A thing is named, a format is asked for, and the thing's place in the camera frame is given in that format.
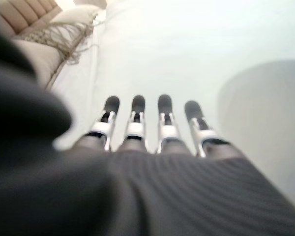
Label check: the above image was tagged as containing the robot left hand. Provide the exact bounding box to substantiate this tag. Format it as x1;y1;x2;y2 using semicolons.
0;24;295;236

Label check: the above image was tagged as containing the white duvet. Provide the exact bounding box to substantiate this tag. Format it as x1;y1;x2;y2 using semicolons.
93;0;295;205

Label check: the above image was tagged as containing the white bed sheet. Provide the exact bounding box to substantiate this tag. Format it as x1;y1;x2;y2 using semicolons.
48;24;106;148

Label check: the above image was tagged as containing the large beige pillow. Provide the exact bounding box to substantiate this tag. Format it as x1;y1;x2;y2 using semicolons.
12;39;64;89

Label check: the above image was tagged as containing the patterned cushion with fringe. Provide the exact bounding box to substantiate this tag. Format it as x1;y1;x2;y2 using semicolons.
19;14;106;66

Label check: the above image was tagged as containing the plain beige pillow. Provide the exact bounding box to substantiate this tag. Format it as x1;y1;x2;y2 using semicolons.
50;6;100;25

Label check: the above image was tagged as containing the grey tufted headboard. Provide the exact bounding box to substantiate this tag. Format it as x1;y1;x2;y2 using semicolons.
0;0;64;35

